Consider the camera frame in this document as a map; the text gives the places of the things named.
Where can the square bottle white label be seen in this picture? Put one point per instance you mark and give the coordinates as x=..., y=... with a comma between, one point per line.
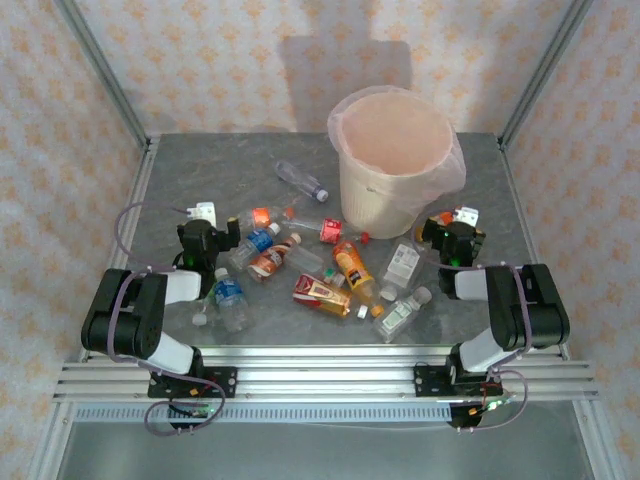
x=402, y=262

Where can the brown orange label bottle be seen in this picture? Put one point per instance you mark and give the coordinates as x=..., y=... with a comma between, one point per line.
x=267, y=261

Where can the large blue-label bottle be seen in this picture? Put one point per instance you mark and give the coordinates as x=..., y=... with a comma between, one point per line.
x=229, y=295

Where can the plain clear bottle white cap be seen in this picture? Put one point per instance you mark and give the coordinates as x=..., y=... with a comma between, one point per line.
x=200, y=319

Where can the clear bottle green cap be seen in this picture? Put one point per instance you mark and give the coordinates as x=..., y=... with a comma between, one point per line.
x=306, y=257

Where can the orange juice bottle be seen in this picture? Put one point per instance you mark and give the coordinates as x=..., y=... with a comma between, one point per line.
x=352, y=267

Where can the square bottle green label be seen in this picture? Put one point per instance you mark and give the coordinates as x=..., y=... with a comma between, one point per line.
x=397, y=317

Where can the red yellow label bottle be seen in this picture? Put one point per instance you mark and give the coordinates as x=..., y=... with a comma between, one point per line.
x=320, y=295

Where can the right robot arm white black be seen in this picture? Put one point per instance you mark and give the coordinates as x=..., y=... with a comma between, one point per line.
x=530, y=310

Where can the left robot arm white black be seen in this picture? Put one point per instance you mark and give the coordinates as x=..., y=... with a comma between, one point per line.
x=125, y=320

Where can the white bin with plastic liner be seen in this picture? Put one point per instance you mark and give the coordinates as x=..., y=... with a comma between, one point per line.
x=395, y=135

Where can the small blue-label bottle white cap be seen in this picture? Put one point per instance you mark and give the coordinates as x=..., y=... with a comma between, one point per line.
x=259, y=241

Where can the clear bottle orange label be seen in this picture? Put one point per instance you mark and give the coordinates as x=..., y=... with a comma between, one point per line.
x=260, y=216

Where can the clear purple-tinted bottle white cap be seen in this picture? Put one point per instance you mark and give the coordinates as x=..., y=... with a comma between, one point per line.
x=300, y=180

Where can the clear bottle red label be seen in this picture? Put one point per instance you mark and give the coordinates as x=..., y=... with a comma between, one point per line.
x=330, y=230

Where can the small green circuit board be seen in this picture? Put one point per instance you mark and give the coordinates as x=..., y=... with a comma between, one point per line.
x=492, y=405
x=200, y=411

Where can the grey metal lower shelf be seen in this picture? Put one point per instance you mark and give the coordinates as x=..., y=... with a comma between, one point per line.
x=320, y=455

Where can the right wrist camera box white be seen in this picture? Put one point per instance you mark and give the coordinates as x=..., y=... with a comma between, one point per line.
x=467, y=216

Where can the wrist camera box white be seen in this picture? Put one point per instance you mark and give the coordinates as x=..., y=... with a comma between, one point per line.
x=207, y=210
x=467, y=216

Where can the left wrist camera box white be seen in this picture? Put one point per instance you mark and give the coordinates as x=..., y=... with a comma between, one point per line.
x=207, y=210

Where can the aluminium table side rail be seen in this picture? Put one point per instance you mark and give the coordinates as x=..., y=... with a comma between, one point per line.
x=141, y=170
x=521, y=200

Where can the slim aluminium table edge rail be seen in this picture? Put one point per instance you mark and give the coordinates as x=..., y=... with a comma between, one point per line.
x=320, y=351

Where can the wide aluminium mounting rail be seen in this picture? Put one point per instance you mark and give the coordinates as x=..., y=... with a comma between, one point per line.
x=325, y=385

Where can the aluminium frame post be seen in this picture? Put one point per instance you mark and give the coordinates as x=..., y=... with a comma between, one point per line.
x=106, y=70
x=543, y=70

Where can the aluminium frame leg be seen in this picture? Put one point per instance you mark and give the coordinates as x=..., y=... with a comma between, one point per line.
x=47, y=450
x=597, y=440

